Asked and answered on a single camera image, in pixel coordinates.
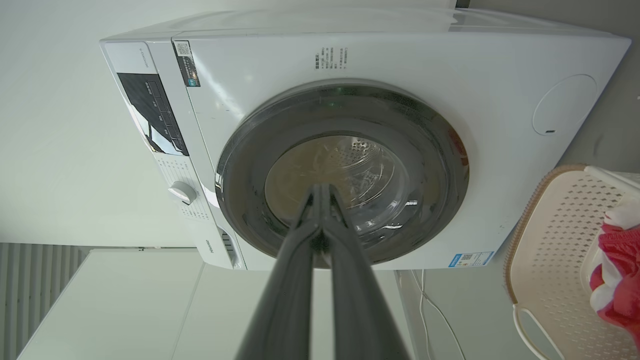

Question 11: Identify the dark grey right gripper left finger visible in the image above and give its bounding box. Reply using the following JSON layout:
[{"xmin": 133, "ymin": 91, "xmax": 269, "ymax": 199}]
[{"xmin": 235, "ymin": 183, "xmax": 332, "ymax": 360}]

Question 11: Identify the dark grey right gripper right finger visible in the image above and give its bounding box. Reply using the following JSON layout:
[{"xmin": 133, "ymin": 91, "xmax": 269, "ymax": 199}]
[{"xmin": 322, "ymin": 183, "xmax": 412, "ymax": 360}]

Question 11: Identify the washer door glass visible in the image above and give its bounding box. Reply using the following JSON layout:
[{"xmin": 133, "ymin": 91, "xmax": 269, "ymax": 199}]
[{"xmin": 215, "ymin": 80, "xmax": 471, "ymax": 266}]

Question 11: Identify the white front-load washing machine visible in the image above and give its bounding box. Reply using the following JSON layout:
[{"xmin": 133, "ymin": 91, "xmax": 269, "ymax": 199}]
[{"xmin": 99, "ymin": 7, "xmax": 632, "ymax": 271}]

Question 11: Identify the blue energy label sticker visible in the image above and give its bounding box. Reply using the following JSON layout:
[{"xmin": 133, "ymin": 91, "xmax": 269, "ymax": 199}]
[{"xmin": 448, "ymin": 251, "xmax": 495, "ymax": 268}]

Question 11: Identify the stainless steel perforated drum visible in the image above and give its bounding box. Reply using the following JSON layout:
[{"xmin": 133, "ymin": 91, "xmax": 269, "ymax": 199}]
[{"xmin": 265, "ymin": 136, "xmax": 412, "ymax": 236}]

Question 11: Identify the white control knob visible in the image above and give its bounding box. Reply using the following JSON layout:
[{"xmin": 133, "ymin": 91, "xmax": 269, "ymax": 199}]
[{"xmin": 168, "ymin": 181, "xmax": 198, "ymax": 206}]

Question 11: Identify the white cabinet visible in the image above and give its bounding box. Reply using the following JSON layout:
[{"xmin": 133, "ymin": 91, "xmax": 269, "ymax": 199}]
[{"xmin": 17, "ymin": 248, "xmax": 416, "ymax": 360}]

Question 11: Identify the cream perforated laundry basket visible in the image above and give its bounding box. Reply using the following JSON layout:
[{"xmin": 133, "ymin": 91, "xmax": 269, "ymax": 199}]
[{"xmin": 504, "ymin": 164, "xmax": 640, "ymax": 360}]

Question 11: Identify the black control display panel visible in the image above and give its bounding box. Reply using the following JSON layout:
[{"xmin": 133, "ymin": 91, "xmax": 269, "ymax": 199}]
[{"xmin": 117, "ymin": 73, "xmax": 190, "ymax": 157}]

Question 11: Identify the dark QR code sticker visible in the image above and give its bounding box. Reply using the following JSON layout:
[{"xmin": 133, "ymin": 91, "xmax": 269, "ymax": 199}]
[{"xmin": 173, "ymin": 41, "xmax": 201, "ymax": 88}]

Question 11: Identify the grey ribbed radiator panel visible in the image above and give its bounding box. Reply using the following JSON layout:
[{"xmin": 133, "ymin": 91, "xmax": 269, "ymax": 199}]
[{"xmin": 0, "ymin": 243, "xmax": 86, "ymax": 360}]

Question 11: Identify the red and white garment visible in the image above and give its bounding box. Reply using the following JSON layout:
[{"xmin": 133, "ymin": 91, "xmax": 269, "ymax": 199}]
[{"xmin": 589, "ymin": 200, "xmax": 640, "ymax": 346}]

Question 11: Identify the round white filter cover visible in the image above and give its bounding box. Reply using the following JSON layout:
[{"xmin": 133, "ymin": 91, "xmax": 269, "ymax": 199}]
[{"xmin": 532, "ymin": 74, "xmax": 598, "ymax": 137}]

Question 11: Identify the thin white power cable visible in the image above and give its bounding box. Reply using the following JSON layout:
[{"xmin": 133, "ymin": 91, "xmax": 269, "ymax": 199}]
[{"xmin": 410, "ymin": 270, "xmax": 466, "ymax": 360}]

